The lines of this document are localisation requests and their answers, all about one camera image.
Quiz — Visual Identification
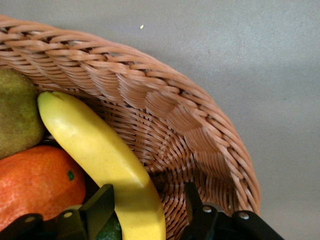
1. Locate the olive green kiwi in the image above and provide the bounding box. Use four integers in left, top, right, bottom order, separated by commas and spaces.
0, 67, 46, 160

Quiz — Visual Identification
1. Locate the brown wicker basket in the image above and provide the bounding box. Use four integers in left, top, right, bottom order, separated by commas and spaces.
0, 14, 261, 240

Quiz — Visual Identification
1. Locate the dark green avocado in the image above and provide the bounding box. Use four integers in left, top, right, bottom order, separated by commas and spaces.
94, 213, 123, 240

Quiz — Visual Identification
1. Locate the orange tangerine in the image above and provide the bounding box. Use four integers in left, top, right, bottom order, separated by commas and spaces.
0, 145, 87, 232

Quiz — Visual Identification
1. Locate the yellow banana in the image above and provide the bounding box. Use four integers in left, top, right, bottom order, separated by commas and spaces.
36, 90, 167, 240

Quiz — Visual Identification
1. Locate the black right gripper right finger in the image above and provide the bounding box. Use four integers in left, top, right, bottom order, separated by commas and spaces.
181, 181, 227, 240

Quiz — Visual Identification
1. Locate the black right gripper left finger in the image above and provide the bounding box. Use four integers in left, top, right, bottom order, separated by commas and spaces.
56, 183, 116, 240

